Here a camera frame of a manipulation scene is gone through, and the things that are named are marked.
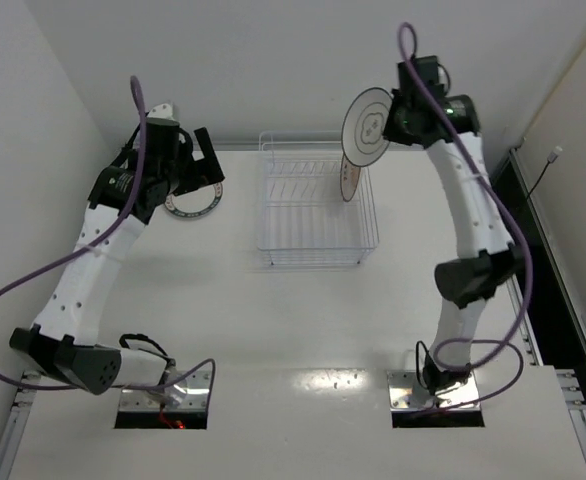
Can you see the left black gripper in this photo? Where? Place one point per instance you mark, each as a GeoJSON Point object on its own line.
{"type": "Point", "coordinates": [193, 163]}

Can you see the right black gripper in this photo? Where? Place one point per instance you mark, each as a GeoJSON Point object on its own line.
{"type": "Point", "coordinates": [396, 118]}

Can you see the green rimmed white plate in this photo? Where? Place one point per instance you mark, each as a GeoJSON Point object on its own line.
{"type": "Point", "coordinates": [195, 205]}

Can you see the blue rimmed flower plate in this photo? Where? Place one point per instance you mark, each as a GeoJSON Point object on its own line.
{"type": "Point", "coordinates": [362, 137]}

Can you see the orange patterned plate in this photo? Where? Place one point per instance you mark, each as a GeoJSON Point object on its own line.
{"type": "Point", "coordinates": [349, 179]}

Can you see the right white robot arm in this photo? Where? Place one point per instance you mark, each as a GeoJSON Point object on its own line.
{"type": "Point", "coordinates": [448, 129]}

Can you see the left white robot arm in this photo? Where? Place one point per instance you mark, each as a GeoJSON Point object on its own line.
{"type": "Point", "coordinates": [62, 343]}

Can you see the white wire dish rack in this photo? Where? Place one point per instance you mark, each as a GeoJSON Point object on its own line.
{"type": "Point", "coordinates": [303, 222]}

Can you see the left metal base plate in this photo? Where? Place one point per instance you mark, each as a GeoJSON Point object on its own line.
{"type": "Point", "coordinates": [187, 396]}

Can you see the metal base plate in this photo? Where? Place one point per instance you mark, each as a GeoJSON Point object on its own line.
{"type": "Point", "coordinates": [406, 395]}
{"type": "Point", "coordinates": [187, 396]}

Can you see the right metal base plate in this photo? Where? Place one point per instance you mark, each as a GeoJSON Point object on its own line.
{"type": "Point", "coordinates": [406, 395]}

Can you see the right aluminium frame rail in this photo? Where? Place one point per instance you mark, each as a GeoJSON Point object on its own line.
{"type": "Point", "coordinates": [555, 334]}

